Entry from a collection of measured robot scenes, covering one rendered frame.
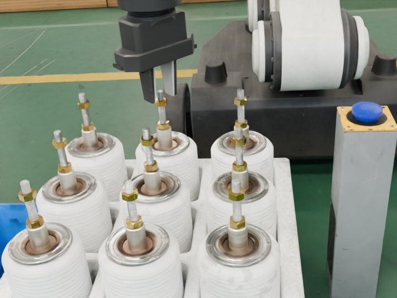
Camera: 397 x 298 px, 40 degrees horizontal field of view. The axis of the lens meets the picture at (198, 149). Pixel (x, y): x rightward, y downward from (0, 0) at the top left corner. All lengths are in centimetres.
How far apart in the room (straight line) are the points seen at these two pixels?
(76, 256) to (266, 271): 22
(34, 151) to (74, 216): 70
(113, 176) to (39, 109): 83
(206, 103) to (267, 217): 45
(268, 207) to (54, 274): 28
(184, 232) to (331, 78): 40
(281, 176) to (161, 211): 25
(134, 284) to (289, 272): 20
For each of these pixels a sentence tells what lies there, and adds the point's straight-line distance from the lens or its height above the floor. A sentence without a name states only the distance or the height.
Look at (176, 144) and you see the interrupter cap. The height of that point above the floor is 25.
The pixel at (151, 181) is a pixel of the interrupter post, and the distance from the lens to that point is 72.
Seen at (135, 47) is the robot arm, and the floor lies 42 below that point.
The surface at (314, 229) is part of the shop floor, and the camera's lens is 106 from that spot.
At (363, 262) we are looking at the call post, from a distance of 88.
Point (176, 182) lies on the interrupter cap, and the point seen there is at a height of 25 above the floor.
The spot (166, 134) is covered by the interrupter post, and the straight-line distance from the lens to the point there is 82.
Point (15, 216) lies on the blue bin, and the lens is 103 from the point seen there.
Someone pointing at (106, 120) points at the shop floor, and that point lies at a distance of 151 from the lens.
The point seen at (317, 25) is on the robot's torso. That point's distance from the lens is 96.
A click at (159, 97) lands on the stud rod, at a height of 33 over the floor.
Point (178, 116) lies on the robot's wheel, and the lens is 111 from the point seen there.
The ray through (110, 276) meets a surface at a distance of 63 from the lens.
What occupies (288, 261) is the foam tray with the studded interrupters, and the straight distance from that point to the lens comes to 72.
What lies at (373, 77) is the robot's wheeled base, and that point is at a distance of 117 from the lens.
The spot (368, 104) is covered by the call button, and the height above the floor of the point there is 33.
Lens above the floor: 66
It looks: 30 degrees down
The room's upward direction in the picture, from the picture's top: 4 degrees counter-clockwise
